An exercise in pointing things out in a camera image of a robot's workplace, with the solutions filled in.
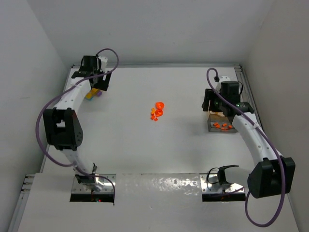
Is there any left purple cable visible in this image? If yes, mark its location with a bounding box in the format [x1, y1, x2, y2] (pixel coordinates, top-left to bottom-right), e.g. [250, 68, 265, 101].
[35, 47, 120, 200]

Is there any yellow duplo brick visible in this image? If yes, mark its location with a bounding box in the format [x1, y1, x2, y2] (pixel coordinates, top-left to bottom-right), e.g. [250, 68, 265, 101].
[84, 88, 99, 101]

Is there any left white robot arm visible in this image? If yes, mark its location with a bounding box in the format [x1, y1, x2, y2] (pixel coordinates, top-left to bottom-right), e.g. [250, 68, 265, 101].
[42, 55, 111, 185]

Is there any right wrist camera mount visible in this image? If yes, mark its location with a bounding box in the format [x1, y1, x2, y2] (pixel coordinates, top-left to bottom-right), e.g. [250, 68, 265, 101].
[219, 75, 231, 83]

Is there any large orange round lego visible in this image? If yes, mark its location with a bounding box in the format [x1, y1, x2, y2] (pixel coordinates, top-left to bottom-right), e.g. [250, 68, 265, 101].
[155, 102, 165, 110]

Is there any clear plastic container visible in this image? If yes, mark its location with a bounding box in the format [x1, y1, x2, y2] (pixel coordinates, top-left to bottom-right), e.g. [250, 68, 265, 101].
[207, 90, 256, 133]

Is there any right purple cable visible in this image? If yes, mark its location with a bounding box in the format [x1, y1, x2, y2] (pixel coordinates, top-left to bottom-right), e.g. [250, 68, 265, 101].
[206, 67, 288, 228]

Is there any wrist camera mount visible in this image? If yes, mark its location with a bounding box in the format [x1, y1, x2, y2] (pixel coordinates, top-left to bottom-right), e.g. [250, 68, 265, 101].
[219, 75, 231, 83]
[98, 56, 108, 72]

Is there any pile of small orange legos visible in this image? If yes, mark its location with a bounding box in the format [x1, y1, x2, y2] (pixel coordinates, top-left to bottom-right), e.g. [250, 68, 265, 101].
[150, 108, 158, 121]

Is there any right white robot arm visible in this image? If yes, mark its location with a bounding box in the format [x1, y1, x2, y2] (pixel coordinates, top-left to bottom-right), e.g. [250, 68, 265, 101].
[202, 81, 296, 199]

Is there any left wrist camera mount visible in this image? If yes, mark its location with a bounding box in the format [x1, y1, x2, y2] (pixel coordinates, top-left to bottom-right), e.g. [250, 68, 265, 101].
[98, 56, 108, 72]

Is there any purple cable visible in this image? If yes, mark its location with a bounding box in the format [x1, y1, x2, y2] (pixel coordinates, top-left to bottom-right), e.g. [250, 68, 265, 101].
[35, 47, 120, 200]
[206, 67, 288, 228]

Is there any metal base plate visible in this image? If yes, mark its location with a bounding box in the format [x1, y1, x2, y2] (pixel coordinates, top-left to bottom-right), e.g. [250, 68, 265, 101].
[200, 173, 245, 194]
[71, 174, 116, 194]

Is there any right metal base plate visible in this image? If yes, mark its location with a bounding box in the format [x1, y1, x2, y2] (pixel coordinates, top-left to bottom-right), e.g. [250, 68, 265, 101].
[200, 173, 245, 194]

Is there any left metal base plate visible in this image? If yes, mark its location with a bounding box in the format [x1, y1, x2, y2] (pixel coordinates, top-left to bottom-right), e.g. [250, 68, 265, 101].
[71, 174, 116, 194]

